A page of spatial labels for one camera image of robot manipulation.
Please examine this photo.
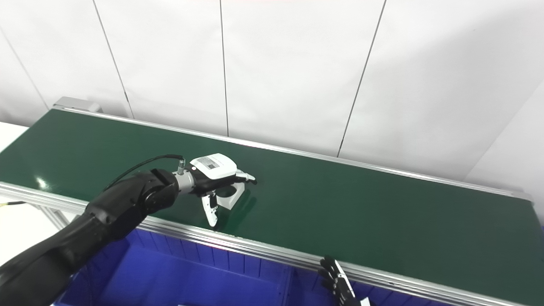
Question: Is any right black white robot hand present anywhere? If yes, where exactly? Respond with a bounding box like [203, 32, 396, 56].
[318, 255, 371, 306]

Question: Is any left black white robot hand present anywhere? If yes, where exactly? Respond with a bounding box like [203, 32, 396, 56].
[189, 153, 258, 228]

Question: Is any white square part with hole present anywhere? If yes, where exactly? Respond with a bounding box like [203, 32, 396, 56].
[215, 182, 247, 210]

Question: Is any blue plastic bin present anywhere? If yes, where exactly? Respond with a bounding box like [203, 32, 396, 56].
[280, 267, 430, 306]
[54, 229, 295, 306]

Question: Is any green conveyor belt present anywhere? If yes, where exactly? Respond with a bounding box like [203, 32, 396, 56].
[0, 96, 544, 306]
[0, 109, 544, 306]

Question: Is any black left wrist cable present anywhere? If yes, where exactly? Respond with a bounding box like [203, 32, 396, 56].
[104, 154, 187, 190]

